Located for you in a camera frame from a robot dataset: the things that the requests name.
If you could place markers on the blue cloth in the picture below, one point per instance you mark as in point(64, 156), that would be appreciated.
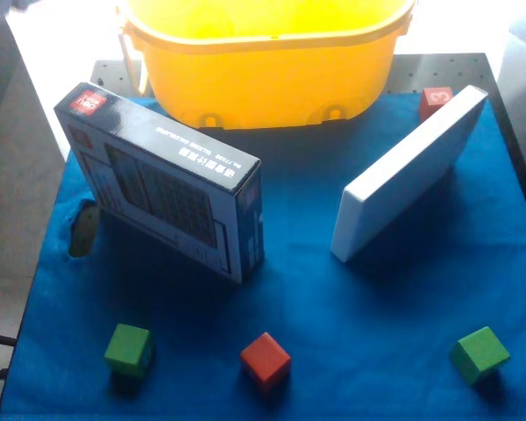
point(333, 307)

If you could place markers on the red cube with number three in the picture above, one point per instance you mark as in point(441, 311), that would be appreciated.
point(434, 98)

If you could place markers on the yellow plastic bin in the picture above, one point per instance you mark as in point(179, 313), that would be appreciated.
point(263, 79)

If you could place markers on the green wooden cube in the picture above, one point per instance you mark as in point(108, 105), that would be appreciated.
point(478, 355)
point(127, 348)

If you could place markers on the white box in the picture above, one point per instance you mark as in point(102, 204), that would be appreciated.
point(403, 175)

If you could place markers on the plain red wooden cube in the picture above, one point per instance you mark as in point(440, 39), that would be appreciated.
point(265, 361)

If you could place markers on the large dark box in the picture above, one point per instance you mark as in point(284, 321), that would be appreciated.
point(158, 184)

